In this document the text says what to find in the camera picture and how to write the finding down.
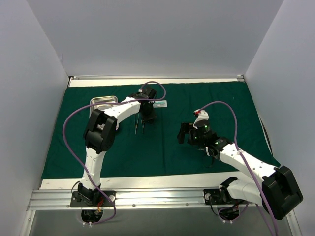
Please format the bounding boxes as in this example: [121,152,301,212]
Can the white green labelled packet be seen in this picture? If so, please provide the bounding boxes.
[153,100,167,108]

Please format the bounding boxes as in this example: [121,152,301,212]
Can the steel tweezers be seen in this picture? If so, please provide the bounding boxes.
[134,115,139,134]
[141,120,145,134]

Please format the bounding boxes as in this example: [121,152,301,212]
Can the stainless steel instrument tray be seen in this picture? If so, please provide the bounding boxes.
[90,95,118,115]

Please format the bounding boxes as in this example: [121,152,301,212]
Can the dark green surgical drape cloth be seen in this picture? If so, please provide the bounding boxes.
[42,82,279,179]

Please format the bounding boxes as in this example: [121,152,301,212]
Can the white gauze pad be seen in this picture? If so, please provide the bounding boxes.
[97,124,104,130]

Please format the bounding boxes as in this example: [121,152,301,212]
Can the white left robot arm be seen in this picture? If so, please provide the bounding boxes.
[78,86,157,206]

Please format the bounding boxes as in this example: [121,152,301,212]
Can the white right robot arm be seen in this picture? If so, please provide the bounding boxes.
[177,119,304,220]

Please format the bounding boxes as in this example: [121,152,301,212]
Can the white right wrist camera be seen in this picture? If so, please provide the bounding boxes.
[193,110,209,129]

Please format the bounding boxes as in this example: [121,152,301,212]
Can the aluminium back frame rail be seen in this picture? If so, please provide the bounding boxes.
[71,75,237,80]

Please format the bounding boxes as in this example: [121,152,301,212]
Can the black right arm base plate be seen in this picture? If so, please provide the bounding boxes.
[203,188,246,205]

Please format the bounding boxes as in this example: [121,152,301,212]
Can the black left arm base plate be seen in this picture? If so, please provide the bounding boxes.
[70,190,116,207]

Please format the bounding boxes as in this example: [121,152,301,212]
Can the aluminium front frame rail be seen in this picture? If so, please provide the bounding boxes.
[26,186,294,211]

